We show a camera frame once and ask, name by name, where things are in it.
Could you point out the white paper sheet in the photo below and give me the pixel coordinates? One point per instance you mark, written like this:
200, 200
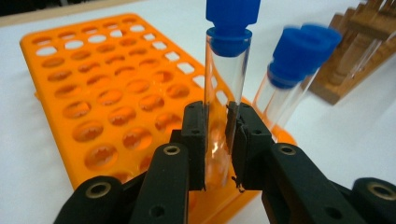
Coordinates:
46, 186

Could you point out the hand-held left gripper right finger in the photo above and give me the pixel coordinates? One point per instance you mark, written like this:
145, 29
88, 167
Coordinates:
250, 149

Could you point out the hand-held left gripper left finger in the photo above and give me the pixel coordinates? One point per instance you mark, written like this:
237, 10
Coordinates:
194, 140

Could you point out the orange plastic test tube rack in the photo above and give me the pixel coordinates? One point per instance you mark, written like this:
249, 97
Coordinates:
93, 119

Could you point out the wooden test tube rack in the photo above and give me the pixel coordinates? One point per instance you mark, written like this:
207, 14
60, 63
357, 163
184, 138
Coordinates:
333, 90

